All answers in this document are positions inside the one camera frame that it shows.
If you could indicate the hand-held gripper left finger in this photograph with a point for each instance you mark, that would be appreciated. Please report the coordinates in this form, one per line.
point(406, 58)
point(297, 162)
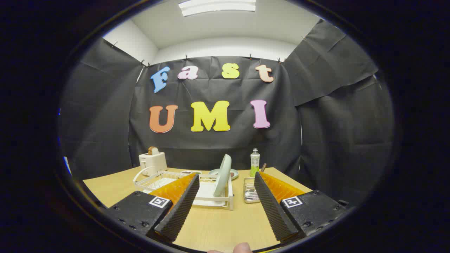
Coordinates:
point(179, 211)

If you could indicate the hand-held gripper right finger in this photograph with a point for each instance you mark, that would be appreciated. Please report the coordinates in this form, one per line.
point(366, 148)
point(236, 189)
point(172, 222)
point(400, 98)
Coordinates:
point(272, 211)

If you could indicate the pale green plate with meat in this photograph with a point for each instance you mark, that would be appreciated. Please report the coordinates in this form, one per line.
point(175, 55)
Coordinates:
point(214, 172)

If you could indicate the white drip tray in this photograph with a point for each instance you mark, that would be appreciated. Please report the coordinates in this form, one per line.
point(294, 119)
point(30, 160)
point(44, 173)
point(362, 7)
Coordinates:
point(207, 191)

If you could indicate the white divided bean tray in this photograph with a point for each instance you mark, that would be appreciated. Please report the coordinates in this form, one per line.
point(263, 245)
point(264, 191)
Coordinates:
point(191, 172)

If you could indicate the green drink bottle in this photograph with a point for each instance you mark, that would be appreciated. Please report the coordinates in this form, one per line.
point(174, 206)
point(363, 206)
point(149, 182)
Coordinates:
point(255, 165)

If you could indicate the white toaster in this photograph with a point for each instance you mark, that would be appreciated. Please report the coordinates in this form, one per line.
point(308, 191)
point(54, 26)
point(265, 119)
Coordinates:
point(153, 163)

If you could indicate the toast slice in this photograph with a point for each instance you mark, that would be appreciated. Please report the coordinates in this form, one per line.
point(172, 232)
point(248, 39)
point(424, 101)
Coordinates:
point(153, 151)

